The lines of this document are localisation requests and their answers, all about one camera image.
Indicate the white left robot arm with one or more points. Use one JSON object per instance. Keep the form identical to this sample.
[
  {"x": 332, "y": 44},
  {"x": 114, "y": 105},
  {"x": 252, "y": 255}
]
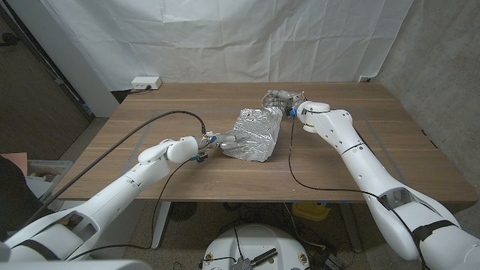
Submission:
[{"x": 116, "y": 195}]

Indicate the crinkled aluminum foil sheet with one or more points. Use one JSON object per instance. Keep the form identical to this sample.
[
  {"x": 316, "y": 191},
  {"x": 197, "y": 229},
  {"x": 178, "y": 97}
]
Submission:
[{"x": 258, "y": 135}]

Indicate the white table leg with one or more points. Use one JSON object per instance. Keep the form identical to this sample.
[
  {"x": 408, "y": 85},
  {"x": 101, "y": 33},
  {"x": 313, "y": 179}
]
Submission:
[{"x": 161, "y": 225}]

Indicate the person in dark clothing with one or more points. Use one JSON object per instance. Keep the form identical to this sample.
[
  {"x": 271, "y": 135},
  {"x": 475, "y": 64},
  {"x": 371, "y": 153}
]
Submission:
[{"x": 15, "y": 202}]

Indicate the black round floor fan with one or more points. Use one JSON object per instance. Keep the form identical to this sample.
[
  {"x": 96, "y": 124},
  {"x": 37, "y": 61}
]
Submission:
[{"x": 183, "y": 210}]

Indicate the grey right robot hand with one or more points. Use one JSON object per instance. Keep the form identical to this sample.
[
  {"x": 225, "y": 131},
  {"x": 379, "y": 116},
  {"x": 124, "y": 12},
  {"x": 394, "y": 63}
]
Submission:
[{"x": 281, "y": 99}]

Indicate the yellow object under table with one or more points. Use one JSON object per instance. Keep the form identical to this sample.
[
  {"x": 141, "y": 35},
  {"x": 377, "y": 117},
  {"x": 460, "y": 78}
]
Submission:
[{"x": 310, "y": 212}]

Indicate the white creased backdrop sheet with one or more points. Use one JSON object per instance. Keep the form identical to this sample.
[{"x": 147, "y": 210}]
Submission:
[{"x": 232, "y": 41}]

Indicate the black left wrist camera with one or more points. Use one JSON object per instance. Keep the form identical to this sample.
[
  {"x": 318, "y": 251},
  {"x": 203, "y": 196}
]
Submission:
[{"x": 199, "y": 157}]

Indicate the grey table leg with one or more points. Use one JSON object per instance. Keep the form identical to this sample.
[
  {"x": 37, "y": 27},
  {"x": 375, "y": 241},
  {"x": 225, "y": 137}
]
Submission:
[{"x": 352, "y": 228}]

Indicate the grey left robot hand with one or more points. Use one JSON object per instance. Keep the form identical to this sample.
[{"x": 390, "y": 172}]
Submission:
[{"x": 227, "y": 139}]

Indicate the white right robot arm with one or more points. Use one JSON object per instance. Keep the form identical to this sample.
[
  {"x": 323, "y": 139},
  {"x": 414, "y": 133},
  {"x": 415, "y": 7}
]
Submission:
[{"x": 367, "y": 172}]

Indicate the black tool on base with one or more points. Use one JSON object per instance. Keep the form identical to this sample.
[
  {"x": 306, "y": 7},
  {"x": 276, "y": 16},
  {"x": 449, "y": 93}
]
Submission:
[{"x": 262, "y": 257}]

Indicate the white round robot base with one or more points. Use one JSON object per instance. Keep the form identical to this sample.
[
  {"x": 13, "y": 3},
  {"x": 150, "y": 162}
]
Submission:
[{"x": 258, "y": 240}]

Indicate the white power strip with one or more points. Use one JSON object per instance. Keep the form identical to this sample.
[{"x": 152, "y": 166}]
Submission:
[{"x": 146, "y": 82}]

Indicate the clear plastic storage bin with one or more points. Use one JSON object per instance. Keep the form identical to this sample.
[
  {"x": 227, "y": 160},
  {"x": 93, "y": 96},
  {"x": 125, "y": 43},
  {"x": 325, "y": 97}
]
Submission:
[{"x": 50, "y": 168}]

